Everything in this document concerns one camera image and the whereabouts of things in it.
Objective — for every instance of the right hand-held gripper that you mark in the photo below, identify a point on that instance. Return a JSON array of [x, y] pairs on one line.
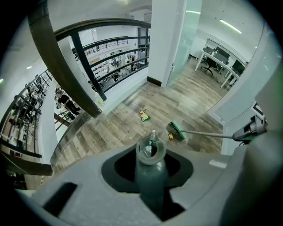
[[259, 125]]

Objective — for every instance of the black metal railing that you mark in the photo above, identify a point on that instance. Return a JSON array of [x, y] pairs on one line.
[[88, 68]]

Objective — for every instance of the black computer monitor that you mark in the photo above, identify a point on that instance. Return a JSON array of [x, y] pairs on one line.
[[238, 67], [222, 54]]

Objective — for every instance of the black office chair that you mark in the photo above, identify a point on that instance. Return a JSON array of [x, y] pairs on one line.
[[211, 64]]

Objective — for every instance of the dark wooden post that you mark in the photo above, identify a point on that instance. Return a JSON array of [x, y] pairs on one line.
[[64, 72]]

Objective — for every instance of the green broom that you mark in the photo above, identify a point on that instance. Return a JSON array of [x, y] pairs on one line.
[[179, 130]]

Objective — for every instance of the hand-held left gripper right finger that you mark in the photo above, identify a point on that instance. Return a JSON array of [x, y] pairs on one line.
[[203, 183]]

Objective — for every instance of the ceiling strip light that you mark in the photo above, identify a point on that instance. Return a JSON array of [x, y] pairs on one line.
[[231, 26]]

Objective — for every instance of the dark wooden beam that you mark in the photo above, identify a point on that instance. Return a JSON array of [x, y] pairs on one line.
[[26, 164]]

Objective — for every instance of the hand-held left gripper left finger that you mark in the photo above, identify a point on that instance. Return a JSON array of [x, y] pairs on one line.
[[88, 176]]

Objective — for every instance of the clear plastic bottle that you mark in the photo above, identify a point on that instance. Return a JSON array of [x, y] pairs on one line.
[[152, 139]]

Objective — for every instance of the grey dustpan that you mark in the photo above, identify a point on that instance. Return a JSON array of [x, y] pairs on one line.
[[151, 181]]

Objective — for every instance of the lower floor office furniture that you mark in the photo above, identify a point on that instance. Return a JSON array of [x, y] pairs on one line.
[[115, 64]]

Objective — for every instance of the small clear container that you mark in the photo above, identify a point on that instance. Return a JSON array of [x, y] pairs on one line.
[[100, 101]]

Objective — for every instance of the small red yellow wrapper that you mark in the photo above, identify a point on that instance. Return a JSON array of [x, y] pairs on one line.
[[170, 136]]

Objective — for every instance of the curved black railing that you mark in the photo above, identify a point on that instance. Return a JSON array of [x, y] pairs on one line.
[[33, 110]]

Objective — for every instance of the white office desk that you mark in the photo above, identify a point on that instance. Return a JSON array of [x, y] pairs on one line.
[[198, 60]]

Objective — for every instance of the green and yellow snack bag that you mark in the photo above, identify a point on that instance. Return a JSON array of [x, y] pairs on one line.
[[144, 115]]

